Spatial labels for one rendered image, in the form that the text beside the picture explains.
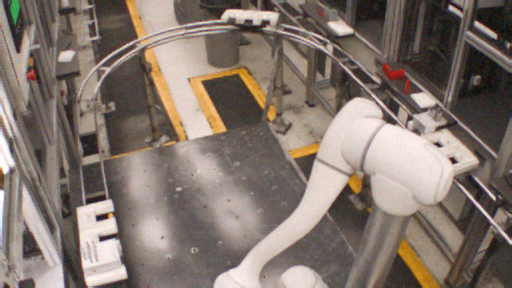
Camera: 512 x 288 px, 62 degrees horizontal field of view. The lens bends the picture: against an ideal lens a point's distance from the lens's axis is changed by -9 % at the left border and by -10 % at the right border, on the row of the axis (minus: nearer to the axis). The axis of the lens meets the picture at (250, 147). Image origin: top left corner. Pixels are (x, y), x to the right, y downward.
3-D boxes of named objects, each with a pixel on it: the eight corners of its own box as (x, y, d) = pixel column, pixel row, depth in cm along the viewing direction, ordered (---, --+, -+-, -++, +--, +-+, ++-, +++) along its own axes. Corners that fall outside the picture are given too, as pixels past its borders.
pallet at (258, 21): (221, 30, 312) (221, 16, 305) (227, 21, 322) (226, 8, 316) (275, 33, 305) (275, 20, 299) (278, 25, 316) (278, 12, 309)
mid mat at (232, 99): (288, 128, 356) (288, 126, 355) (218, 144, 342) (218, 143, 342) (245, 67, 430) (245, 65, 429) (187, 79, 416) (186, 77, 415)
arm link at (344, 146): (305, 152, 112) (353, 177, 105) (338, 84, 110) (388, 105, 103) (326, 160, 123) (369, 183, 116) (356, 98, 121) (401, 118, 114)
